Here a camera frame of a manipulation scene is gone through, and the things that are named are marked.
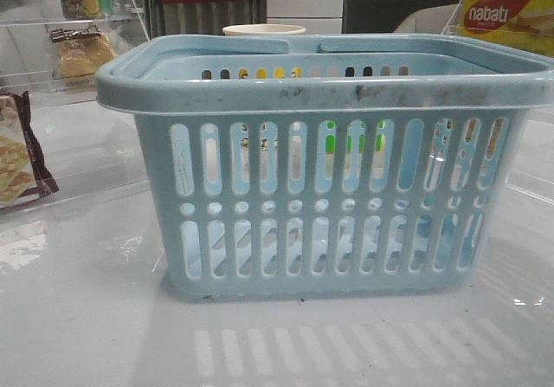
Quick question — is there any bagged yellow bread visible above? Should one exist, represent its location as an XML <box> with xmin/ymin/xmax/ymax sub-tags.
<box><xmin>49</xmin><ymin>24</ymin><xmax>116</xmax><ymax>81</ymax></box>

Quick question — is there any light blue plastic basket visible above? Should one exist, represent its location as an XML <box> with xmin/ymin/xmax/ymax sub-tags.
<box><xmin>95</xmin><ymin>34</ymin><xmax>553</xmax><ymax>300</ymax></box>

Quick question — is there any green red puzzle cube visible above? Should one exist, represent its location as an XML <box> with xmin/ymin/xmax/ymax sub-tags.
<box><xmin>323</xmin><ymin>120</ymin><xmax>390</xmax><ymax>154</ymax></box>

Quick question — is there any yellow paper cup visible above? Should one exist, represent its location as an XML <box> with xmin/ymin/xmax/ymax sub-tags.
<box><xmin>222</xmin><ymin>23</ymin><xmax>306</xmax><ymax>36</ymax></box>

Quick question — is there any white cabinet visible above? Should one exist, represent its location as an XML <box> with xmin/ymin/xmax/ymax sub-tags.
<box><xmin>267</xmin><ymin>0</ymin><xmax>344</xmax><ymax>35</ymax></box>

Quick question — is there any corn print snack box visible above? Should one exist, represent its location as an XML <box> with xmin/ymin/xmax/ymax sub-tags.
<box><xmin>430</xmin><ymin>118</ymin><xmax>508</xmax><ymax>162</ymax></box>

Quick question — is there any clear acrylic left display shelf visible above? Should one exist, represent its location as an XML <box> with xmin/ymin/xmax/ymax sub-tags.
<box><xmin>0</xmin><ymin>0</ymin><xmax>152</xmax><ymax>219</ymax></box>

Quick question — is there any brown cracker snack bag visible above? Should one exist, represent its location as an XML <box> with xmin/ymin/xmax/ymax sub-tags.
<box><xmin>1</xmin><ymin>92</ymin><xmax>59</xmax><ymax>210</ymax></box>

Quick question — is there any yellow nabati wafer box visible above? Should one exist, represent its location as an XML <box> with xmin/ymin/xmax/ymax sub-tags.
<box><xmin>457</xmin><ymin>0</ymin><xmax>553</xmax><ymax>57</ymax></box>

